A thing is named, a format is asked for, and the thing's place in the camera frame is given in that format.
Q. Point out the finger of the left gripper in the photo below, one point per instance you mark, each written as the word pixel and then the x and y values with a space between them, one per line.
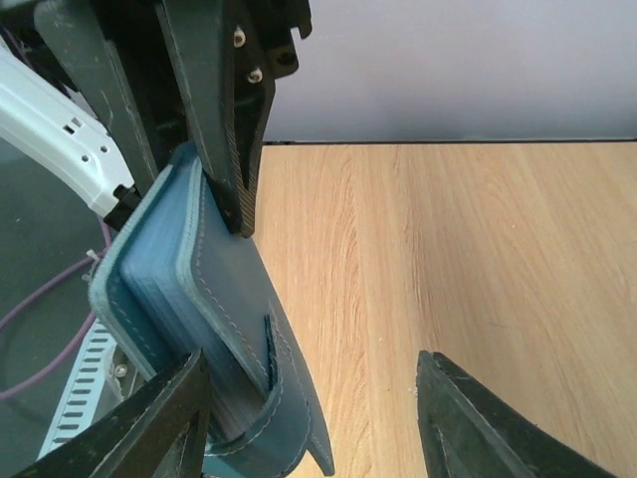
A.
pixel 105 73

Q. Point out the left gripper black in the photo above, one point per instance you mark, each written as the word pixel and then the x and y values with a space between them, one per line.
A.
pixel 225 56

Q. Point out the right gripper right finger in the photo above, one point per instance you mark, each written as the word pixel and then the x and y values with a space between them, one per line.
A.
pixel 467 431

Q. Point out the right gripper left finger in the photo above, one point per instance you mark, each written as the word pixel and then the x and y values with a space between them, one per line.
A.
pixel 161 427

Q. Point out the blue leather card holder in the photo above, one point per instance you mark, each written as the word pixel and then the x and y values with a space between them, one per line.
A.
pixel 175 281

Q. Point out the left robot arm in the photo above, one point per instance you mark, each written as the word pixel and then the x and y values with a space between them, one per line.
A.
pixel 44 114

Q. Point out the light blue cable duct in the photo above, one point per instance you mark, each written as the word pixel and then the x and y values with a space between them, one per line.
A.
pixel 79 402

